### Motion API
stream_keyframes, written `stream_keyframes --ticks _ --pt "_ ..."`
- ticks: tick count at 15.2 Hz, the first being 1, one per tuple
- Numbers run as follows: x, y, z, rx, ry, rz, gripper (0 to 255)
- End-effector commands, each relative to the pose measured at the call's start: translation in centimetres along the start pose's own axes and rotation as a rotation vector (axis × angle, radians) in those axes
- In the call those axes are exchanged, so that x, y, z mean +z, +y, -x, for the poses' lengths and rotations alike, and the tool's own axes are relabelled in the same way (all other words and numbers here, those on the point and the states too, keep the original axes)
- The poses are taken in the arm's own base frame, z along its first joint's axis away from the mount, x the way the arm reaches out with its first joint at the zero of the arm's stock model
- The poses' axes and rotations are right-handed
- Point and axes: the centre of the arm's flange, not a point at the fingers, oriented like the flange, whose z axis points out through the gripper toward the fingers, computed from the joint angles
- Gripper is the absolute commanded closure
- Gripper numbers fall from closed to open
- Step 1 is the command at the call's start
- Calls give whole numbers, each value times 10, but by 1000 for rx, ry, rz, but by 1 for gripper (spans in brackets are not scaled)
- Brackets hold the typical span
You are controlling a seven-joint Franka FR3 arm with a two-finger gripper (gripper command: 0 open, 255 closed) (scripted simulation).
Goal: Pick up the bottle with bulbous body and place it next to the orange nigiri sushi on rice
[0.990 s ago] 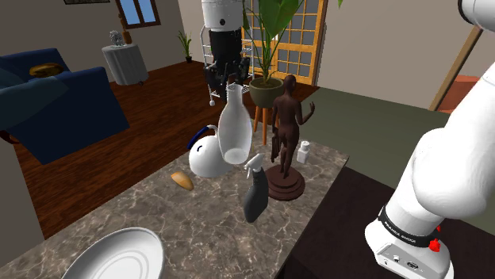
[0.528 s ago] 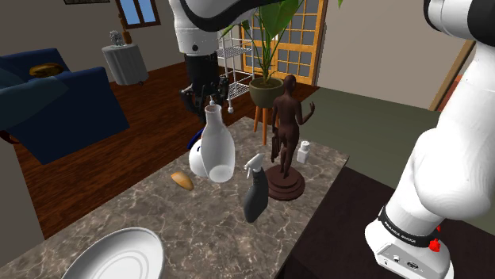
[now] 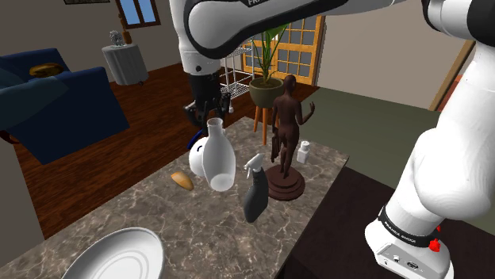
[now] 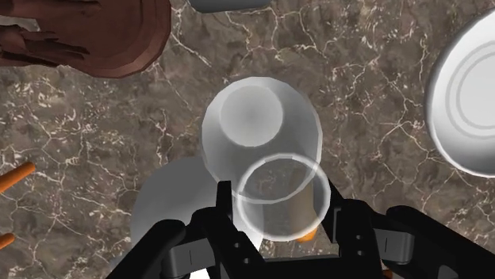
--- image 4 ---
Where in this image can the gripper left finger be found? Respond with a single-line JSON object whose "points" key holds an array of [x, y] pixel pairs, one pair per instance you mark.
{"points": [[216, 239]]}

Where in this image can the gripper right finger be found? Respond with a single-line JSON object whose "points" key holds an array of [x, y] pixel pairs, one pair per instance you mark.
{"points": [[355, 231]]}

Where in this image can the clear glass cup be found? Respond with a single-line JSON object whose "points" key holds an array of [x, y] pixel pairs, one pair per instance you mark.
{"points": [[263, 154]]}

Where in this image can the white plate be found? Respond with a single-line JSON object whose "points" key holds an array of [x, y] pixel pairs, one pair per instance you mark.
{"points": [[464, 100]]}

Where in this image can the brown wooden bowl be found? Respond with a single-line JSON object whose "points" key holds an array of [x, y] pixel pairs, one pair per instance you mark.
{"points": [[108, 34]]}

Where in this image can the grey rounded object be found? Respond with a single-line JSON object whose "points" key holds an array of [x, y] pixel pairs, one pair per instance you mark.
{"points": [[228, 4]]}

